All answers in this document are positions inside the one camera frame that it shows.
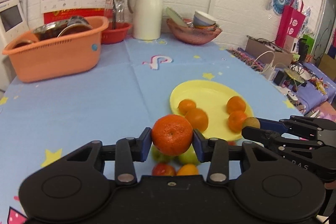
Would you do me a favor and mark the brown longan front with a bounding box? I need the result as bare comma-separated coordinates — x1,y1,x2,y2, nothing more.
242,117,261,128

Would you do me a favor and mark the light green apple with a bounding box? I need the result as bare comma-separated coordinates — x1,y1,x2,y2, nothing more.
177,145,201,166

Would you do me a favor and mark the dark green mango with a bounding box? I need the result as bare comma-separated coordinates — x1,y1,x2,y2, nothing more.
151,146,174,164

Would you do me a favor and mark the yellow orange citrus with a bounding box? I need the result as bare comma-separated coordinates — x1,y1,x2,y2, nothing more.
176,164,199,176

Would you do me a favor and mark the red apple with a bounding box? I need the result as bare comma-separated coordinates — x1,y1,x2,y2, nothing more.
151,162,176,176

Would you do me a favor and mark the reddish orange tangerine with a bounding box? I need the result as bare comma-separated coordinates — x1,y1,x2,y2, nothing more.
151,114,193,156

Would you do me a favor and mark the large orange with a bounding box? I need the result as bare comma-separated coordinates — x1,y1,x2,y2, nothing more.
185,108,209,132
226,96,247,114

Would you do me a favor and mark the large orange front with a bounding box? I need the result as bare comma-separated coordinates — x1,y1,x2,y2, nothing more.
185,108,209,132

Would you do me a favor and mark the small tangerine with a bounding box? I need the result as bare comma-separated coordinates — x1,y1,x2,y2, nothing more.
178,99,197,115

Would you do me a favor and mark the yellow plastic plate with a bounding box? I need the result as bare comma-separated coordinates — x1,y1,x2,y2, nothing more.
169,80,242,141

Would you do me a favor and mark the cardboard box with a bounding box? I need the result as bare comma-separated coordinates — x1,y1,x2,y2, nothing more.
245,36,293,67

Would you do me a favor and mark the blue patterned tablecloth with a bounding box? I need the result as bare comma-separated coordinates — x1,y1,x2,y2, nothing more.
1,35,298,223

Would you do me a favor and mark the pink shopping bag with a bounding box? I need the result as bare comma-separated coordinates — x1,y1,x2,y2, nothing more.
275,0,305,48

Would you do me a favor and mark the orange plastic basket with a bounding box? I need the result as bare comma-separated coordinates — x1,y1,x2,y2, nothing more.
2,16,109,83

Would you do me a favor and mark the red plastic basket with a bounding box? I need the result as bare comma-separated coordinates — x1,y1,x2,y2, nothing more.
101,22,132,44

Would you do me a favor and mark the pink glass bowl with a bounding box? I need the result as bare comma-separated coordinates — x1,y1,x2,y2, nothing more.
166,18,222,46

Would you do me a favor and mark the white blue ceramic bowl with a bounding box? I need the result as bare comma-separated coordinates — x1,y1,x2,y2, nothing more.
193,11,218,30

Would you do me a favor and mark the green white plate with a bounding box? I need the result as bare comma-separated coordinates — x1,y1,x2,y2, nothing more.
166,7,189,28

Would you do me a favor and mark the white thermos jug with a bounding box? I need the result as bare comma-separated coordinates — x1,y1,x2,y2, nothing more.
127,0,163,40

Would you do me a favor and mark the glass carafe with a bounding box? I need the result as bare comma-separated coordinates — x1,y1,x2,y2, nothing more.
104,0,125,30

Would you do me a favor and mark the white appliance with screen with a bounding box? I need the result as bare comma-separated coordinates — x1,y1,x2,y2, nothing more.
1,0,29,93

